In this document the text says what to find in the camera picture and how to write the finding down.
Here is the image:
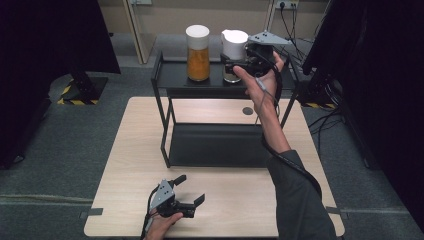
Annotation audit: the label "person's left hand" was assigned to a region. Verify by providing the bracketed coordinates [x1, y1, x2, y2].
[143, 211, 185, 240]

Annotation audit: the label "white-lidded jar with orange contents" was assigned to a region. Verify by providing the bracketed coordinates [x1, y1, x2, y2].
[184, 24, 211, 83]

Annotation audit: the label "black curtain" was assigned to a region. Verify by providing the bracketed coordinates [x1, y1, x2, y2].
[0, 0, 122, 170]
[301, 0, 424, 232]

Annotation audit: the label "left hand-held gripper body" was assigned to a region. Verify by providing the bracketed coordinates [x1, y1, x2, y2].
[149, 178, 196, 220]

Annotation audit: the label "white-lidded jar with spout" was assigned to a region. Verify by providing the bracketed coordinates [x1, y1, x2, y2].
[220, 28, 250, 84]

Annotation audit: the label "white wall socket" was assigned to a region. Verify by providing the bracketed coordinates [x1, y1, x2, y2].
[274, 0, 300, 10]

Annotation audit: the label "stand base with yellow-black tape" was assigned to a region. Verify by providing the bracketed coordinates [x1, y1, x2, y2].
[295, 72, 338, 110]
[55, 73, 110, 106]

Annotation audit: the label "black cable bundle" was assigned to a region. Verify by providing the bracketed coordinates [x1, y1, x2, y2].
[267, 3, 318, 68]

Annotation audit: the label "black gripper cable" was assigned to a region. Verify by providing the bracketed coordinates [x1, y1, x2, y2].
[140, 184, 161, 240]
[254, 49, 323, 202]

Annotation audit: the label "grey tape strip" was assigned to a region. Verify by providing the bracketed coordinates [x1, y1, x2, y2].
[79, 207, 105, 220]
[325, 205, 350, 220]

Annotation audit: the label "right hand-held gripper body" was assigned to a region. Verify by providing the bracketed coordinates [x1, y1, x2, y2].
[244, 30, 293, 78]

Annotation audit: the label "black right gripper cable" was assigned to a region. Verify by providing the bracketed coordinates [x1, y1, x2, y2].
[254, 49, 323, 202]

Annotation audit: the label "black two-tier metal rack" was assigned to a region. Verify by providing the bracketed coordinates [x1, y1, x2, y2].
[150, 50, 301, 170]

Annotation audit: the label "person's right hand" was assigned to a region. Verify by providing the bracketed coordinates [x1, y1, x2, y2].
[232, 51, 285, 108]

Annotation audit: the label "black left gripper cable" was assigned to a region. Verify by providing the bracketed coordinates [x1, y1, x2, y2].
[140, 184, 161, 240]

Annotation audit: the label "black floor cables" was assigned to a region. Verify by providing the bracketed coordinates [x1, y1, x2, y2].
[307, 106, 345, 153]

